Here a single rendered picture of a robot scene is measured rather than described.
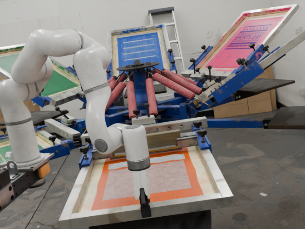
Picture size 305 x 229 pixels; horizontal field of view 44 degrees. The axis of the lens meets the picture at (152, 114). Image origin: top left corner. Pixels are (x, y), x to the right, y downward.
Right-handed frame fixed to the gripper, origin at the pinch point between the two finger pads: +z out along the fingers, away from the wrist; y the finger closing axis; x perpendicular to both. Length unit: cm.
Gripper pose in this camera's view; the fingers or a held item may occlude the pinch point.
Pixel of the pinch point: (145, 208)
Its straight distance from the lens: 130.3
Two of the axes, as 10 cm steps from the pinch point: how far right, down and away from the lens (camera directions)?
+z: 1.4, 9.6, 2.3
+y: 0.2, 2.3, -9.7
